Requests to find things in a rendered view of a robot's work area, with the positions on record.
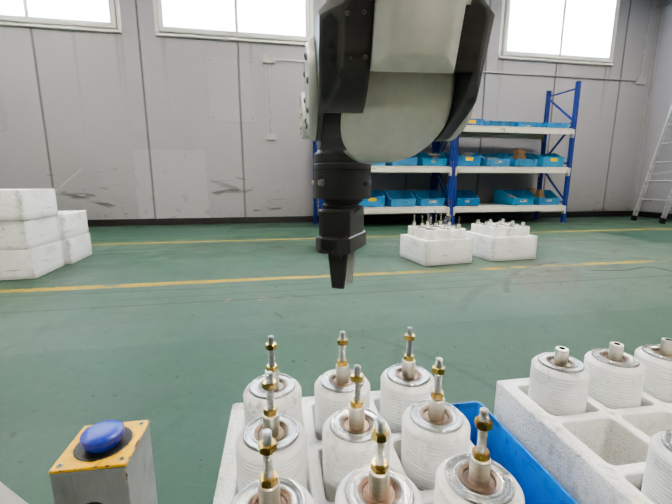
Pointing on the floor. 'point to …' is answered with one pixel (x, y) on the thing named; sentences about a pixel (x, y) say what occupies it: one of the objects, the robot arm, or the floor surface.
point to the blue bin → (516, 460)
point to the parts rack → (485, 168)
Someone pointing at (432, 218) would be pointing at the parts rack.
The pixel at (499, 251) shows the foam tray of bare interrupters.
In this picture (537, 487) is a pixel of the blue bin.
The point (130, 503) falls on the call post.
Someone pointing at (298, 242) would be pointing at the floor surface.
